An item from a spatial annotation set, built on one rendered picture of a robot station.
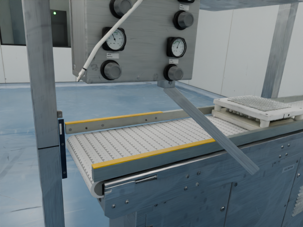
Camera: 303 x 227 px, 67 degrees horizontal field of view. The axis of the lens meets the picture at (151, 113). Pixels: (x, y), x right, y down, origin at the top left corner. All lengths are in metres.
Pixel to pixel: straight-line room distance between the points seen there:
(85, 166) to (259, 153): 0.56
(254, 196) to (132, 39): 0.83
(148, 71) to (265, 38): 3.99
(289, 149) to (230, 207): 0.31
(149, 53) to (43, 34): 0.35
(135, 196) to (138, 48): 0.34
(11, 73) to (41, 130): 4.89
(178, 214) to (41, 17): 0.67
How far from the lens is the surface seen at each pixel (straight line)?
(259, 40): 4.44
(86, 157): 0.60
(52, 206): 0.86
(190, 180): 0.66
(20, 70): 5.58
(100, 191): 0.53
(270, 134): 0.85
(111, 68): 0.37
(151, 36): 0.42
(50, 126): 0.73
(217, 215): 0.93
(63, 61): 5.57
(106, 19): 0.39
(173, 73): 0.43
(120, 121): 0.77
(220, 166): 0.72
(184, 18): 0.44
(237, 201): 0.98
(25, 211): 1.79
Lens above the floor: 1.08
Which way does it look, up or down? 17 degrees down
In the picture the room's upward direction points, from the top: 3 degrees clockwise
